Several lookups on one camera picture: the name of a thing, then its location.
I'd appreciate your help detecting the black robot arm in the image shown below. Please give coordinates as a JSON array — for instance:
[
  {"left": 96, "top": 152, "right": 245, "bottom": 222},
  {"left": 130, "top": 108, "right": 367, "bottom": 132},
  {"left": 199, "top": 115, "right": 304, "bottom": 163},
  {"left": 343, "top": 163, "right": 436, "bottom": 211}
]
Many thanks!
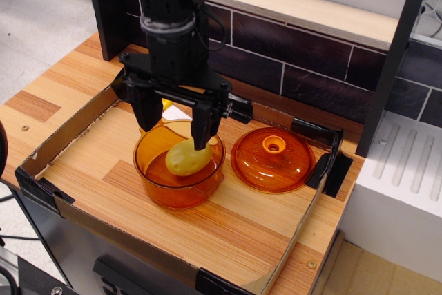
[{"left": 119, "top": 0, "right": 232, "bottom": 151}]

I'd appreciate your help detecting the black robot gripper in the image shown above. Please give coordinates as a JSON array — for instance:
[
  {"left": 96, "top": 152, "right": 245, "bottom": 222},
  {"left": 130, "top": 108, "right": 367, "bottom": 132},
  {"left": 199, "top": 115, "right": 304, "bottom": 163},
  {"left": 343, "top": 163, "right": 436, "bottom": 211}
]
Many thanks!
[{"left": 119, "top": 20, "right": 232, "bottom": 151}]

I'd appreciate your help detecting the dark tiled backsplash shelf unit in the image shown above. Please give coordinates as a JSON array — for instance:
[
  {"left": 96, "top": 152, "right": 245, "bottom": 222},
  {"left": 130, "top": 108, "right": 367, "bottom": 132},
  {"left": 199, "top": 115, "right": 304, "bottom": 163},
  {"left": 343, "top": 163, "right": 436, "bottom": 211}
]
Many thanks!
[{"left": 85, "top": 0, "right": 437, "bottom": 158}]

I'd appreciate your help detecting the yellow toy potato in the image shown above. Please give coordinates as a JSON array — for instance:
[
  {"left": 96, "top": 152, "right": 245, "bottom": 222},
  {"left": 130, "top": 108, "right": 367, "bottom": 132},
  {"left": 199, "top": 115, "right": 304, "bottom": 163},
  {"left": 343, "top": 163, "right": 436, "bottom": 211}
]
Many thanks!
[{"left": 165, "top": 138, "right": 212, "bottom": 176}]

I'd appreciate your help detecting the white toy sink drainboard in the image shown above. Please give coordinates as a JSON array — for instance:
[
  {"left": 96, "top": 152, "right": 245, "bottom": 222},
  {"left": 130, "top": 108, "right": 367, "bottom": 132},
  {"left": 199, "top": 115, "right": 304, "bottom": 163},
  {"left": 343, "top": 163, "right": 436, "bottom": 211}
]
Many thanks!
[{"left": 340, "top": 112, "right": 441, "bottom": 281}]

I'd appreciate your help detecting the cardboard fence with black tape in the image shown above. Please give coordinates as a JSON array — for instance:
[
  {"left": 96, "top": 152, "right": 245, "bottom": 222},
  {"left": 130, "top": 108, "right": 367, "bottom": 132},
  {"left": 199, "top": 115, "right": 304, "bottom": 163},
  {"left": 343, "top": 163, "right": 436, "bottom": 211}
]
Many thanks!
[{"left": 14, "top": 55, "right": 354, "bottom": 295}]

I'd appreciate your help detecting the orange transparent plastic pot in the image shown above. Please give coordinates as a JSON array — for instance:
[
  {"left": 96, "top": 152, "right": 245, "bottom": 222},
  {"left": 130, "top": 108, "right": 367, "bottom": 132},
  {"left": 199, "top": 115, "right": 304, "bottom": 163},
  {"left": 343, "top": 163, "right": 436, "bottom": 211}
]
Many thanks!
[{"left": 133, "top": 120, "right": 226, "bottom": 209}]

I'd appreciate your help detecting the orange transparent pot lid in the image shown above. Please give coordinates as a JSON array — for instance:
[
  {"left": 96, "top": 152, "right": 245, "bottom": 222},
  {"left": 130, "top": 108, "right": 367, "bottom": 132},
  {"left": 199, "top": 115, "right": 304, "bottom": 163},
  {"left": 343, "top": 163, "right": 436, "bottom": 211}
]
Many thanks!
[{"left": 231, "top": 127, "right": 316, "bottom": 193}]

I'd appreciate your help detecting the yellow handled toy knife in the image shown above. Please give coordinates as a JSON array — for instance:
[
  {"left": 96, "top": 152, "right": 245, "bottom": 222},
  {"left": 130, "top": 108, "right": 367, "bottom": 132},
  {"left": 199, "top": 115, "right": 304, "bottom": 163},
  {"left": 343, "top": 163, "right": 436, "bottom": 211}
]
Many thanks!
[{"left": 162, "top": 99, "right": 191, "bottom": 121}]

